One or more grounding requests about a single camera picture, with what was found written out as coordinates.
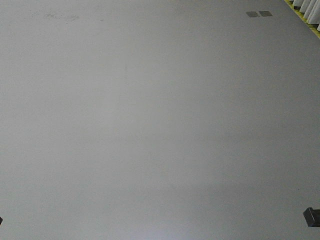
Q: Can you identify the grey floor socket plate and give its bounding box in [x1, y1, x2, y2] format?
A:
[246, 11, 273, 18]

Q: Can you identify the white pleated curtain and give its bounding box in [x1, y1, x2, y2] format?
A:
[292, 0, 320, 25]

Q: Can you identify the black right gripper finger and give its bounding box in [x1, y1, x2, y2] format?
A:
[303, 207, 320, 228]

